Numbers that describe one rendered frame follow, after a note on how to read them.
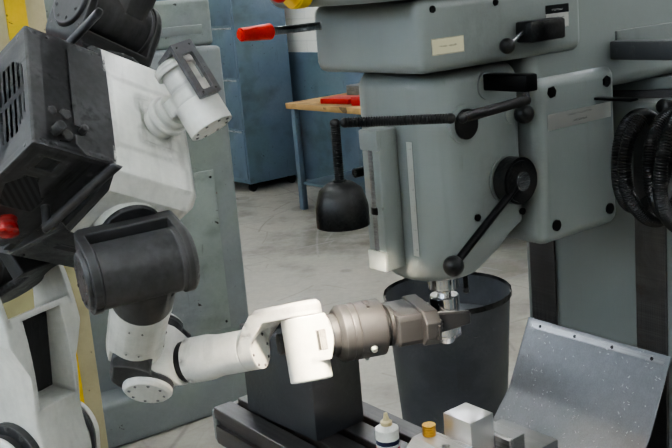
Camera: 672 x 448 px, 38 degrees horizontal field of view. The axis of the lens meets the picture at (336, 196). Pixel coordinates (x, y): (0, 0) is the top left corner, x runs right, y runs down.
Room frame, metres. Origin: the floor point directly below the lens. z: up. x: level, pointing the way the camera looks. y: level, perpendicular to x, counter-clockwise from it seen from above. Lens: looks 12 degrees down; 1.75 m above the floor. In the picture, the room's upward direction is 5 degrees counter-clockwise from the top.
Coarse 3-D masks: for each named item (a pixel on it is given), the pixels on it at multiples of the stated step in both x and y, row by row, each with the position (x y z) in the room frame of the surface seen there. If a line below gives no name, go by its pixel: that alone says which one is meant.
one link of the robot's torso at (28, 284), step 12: (12, 264) 1.48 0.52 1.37; (24, 264) 1.49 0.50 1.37; (36, 264) 1.50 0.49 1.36; (48, 264) 1.52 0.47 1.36; (12, 276) 1.48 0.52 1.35; (24, 276) 1.50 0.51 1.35; (36, 276) 1.55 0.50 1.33; (0, 288) 1.53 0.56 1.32; (12, 288) 1.53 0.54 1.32; (24, 288) 1.58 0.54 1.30
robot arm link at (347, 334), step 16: (352, 304) 1.42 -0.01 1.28; (288, 320) 1.38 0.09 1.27; (304, 320) 1.38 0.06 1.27; (320, 320) 1.38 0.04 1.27; (336, 320) 1.39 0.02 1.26; (352, 320) 1.38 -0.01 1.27; (288, 336) 1.38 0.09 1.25; (304, 336) 1.37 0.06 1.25; (320, 336) 1.37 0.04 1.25; (336, 336) 1.38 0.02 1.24; (352, 336) 1.37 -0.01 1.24; (288, 352) 1.37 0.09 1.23; (304, 352) 1.36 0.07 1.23; (320, 352) 1.36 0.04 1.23; (336, 352) 1.38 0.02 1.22; (352, 352) 1.38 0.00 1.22; (288, 368) 1.38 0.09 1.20; (304, 368) 1.35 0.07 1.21; (320, 368) 1.36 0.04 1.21
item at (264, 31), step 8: (264, 24) 1.41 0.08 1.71; (296, 24) 1.44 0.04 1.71; (304, 24) 1.45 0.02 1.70; (312, 24) 1.45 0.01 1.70; (320, 24) 1.46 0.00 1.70; (240, 32) 1.38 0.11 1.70; (248, 32) 1.38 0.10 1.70; (256, 32) 1.39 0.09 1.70; (264, 32) 1.40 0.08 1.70; (272, 32) 1.40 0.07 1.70; (280, 32) 1.42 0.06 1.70; (288, 32) 1.43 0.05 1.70; (296, 32) 1.44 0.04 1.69; (240, 40) 1.39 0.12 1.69; (248, 40) 1.39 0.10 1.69; (256, 40) 1.40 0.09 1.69
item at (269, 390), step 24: (336, 360) 1.71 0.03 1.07; (264, 384) 1.79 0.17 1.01; (288, 384) 1.73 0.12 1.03; (312, 384) 1.67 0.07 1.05; (336, 384) 1.71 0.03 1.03; (360, 384) 1.75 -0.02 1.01; (264, 408) 1.79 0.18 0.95; (288, 408) 1.73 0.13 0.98; (312, 408) 1.67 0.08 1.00; (336, 408) 1.70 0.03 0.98; (360, 408) 1.74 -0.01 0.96; (312, 432) 1.68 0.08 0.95; (336, 432) 1.70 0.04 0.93
